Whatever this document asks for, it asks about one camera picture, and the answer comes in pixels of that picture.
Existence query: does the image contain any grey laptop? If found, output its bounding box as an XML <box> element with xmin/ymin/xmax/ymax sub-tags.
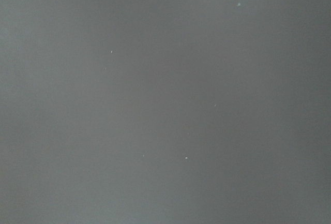
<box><xmin>1</xmin><ymin>0</ymin><xmax>330</xmax><ymax>223</ymax></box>

